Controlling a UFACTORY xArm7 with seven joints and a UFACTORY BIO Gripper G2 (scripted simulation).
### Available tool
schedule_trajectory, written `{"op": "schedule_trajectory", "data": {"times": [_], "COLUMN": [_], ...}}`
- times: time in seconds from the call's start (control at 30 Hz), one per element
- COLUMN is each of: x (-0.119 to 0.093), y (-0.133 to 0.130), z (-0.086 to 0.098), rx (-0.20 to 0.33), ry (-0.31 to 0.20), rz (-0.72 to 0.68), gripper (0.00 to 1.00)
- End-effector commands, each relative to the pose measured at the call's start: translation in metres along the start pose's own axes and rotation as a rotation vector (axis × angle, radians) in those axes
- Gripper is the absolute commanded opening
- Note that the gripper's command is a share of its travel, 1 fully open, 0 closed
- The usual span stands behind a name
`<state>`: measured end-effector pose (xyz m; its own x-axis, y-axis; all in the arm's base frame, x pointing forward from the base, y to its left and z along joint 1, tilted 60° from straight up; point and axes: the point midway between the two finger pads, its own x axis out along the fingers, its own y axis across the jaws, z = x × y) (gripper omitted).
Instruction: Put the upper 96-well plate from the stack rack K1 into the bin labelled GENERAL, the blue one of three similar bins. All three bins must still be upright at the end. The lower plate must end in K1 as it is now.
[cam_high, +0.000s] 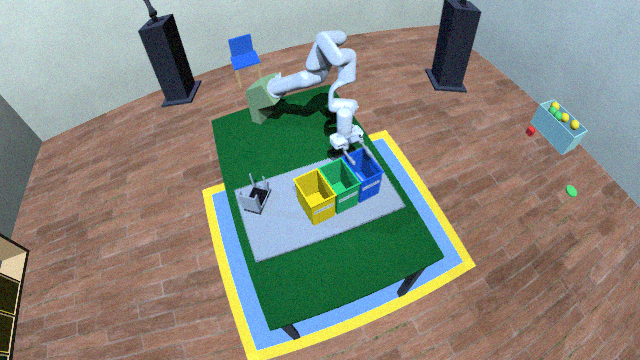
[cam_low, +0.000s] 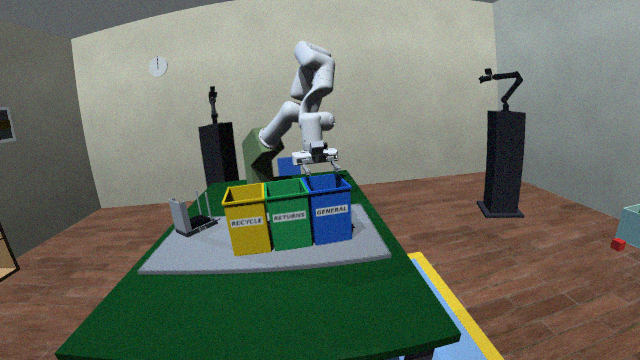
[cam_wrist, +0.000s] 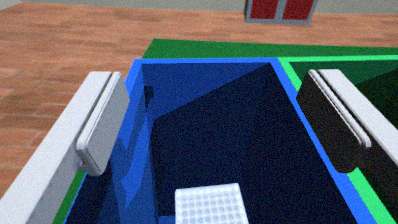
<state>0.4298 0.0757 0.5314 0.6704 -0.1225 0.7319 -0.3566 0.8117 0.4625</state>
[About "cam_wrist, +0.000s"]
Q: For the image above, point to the blue bin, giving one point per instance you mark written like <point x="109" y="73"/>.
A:
<point x="204" y="122"/>

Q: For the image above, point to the green bin with label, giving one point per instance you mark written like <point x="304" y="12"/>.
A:
<point x="376" y="77"/>

